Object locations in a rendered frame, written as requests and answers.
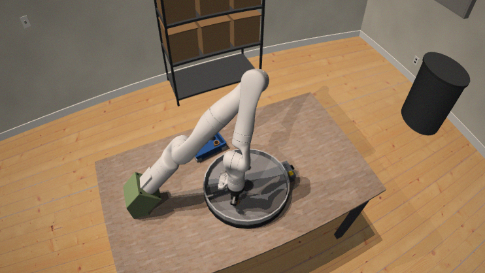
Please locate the blue crate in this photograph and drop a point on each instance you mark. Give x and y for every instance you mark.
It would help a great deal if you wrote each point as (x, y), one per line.
(209, 149)

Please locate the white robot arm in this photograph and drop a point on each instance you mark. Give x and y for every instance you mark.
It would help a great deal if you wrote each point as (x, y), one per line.
(243, 101)

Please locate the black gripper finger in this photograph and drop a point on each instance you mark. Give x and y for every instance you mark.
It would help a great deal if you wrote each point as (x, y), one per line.
(234, 202)

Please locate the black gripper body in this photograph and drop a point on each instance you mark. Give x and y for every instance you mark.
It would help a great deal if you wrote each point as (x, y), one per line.
(235, 193)

